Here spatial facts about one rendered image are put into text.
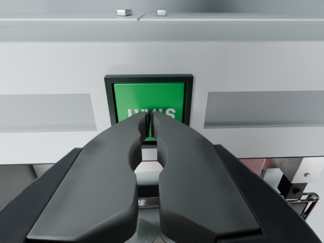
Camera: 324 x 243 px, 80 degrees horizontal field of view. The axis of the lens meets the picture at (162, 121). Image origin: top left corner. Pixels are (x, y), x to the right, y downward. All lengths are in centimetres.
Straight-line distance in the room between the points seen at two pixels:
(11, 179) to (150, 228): 21
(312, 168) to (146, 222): 24
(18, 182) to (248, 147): 24
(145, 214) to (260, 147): 21
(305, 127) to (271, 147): 3
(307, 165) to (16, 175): 34
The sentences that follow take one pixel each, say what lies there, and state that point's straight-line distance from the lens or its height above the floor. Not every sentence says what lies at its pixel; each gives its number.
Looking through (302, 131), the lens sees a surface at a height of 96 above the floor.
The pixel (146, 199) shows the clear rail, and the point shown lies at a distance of 30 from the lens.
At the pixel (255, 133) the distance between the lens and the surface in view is 17.
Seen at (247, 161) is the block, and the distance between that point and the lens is 26.
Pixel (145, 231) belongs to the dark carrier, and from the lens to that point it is 36.
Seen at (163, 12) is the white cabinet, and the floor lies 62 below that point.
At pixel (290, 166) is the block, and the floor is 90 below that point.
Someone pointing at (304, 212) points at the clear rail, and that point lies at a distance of 40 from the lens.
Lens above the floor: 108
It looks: 60 degrees down
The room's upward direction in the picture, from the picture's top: 175 degrees clockwise
